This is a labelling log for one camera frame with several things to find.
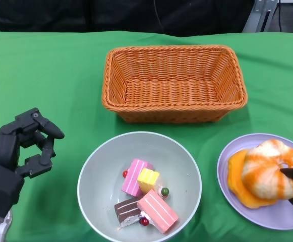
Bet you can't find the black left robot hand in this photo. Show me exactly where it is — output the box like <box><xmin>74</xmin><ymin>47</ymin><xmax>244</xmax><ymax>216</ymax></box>
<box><xmin>0</xmin><ymin>107</ymin><xmax>65</xmax><ymax>220</ymax></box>

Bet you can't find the large orange striped bread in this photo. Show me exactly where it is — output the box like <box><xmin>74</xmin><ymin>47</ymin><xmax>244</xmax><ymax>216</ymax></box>
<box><xmin>242</xmin><ymin>139</ymin><xmax>293</xmax><ymax>201</ymax></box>

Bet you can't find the small orange striped bread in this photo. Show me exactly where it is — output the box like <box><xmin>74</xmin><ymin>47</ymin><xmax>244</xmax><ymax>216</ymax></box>
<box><xmin>227</xmin><ymin>149</ymin><xmax>279</xmax><ymax>209</ymax></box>

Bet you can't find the grey-green round bowl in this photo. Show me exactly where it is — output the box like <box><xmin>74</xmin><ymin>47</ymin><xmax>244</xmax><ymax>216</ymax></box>
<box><xmin>77</xmin><ymin>131</ymin><xmax>202</xmax><ymax>242</ymax></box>

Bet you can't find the pink layered cake slice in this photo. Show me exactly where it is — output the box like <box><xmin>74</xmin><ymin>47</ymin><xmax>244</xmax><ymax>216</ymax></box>
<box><xmin>121</xmin><ymin>158</ymin><xmax>154</xmax><ymax>197</ymax></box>

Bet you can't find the dark chocolate cake piece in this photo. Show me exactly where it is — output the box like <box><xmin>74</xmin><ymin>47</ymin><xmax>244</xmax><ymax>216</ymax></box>
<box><xmin>114</xmin><ymin>198</ymin><xmax>144</xmax><ymax>229</ymax></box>

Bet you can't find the salmon layered cake slice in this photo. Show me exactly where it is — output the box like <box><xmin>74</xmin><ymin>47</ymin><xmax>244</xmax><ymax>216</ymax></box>
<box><xmin>137</xmin><ymin>189</ymin><xmax>179</xmax><ymax>234</ymax></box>

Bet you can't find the yellow layered cake slice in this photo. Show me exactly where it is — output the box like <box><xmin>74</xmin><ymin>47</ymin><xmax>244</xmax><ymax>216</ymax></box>
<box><xmin>137</xmin><ymin>168</ymin><xmax>160</xmax><ymax>194</ymax></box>

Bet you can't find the white round plate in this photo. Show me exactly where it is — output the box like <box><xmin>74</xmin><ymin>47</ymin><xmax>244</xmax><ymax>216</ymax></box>
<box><xmin>216</xmin><ymin>133</ymin><xmax>293</xmax><ymax>230</ymax></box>

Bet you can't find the orange wicker basket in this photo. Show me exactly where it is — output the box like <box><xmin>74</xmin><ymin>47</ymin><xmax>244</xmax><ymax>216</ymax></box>
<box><xmin>101</xmin><ymin>44</ymin><xmax>249</xmax><ymax>124</ymax></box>

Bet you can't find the green tablecloth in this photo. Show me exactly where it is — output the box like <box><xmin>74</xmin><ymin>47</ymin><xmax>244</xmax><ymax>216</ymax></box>
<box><xmin>0</xmin><ymin>29</ymin><xmax>293</xmax><ymax>242</ymax></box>

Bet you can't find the black backdrop cloth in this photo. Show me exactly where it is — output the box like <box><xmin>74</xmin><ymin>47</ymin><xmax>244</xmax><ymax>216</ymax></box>
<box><xmin>0</xmin><ymin>0</ymin><xmax>293</xmax><ymax>38</ymax></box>

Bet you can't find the silver metal stand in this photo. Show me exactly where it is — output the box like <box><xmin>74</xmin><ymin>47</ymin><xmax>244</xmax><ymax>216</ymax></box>
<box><xmin>242</xmin><ymin>0</ymin><xmax>280</xmax><ymax>33</ymax></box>

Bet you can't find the thin black cable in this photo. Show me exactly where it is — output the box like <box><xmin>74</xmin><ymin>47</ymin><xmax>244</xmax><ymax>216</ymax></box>
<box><xmin>277</xmin><ymin>6</ymin><xmax>284</xmax><ymax>33</ymax></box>

